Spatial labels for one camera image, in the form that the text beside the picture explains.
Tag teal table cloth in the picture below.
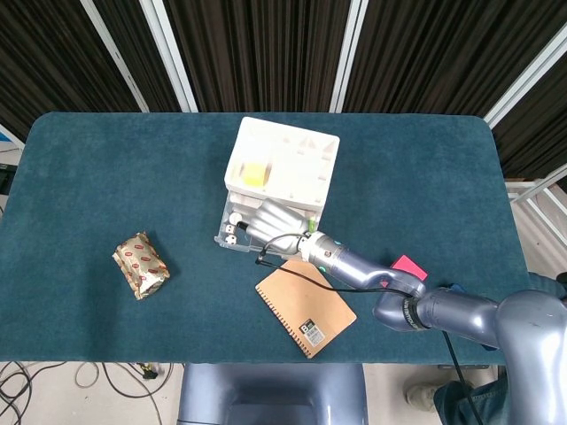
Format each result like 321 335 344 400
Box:
0 111 532 365

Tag beige shoe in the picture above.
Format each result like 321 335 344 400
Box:
406 381 439 409

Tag kraft spiral notebook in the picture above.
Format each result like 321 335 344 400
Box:
254 259 358 359

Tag white aluminium frame post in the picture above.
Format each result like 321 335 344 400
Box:
139 0 199 113
484 34 567 130
81 0 151 112
329 0 369 113

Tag white plastic drawer cabinet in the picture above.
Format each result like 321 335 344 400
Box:
224 116 341 219

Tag black pleated curtain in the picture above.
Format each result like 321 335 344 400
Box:
162 0 352 112
342 0 567 117
91 0 182 112
0 0 136 142
491 55 567 179

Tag person's leg in jeans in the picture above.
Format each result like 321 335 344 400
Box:
433 378 510 425

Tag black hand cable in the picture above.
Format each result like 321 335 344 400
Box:
255 233 485 425

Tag gold foil snack packet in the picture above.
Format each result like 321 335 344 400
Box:
112 231 171 302

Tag aluminium frame rack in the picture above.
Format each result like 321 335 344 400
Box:
504 164 567 250

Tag black floor cable tangle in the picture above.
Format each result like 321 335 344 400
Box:
0 361 35 425

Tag pink cube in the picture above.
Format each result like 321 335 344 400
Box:
392 255 429 282

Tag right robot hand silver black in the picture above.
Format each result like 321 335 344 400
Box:
237 198 312 259

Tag white blue-edged board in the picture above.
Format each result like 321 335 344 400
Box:
0 123 26 152

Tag yellow block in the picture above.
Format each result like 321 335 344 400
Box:
242 162 268 187

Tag clear drawer with small toys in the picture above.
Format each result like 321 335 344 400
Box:
214 193 322 255

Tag grey looped floor cable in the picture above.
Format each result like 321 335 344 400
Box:
74 362 105 389

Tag blue-grey robot torso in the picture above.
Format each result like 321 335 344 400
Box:
176 362 369 425

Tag long black floor cable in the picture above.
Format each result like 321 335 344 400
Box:
102 362 175 425

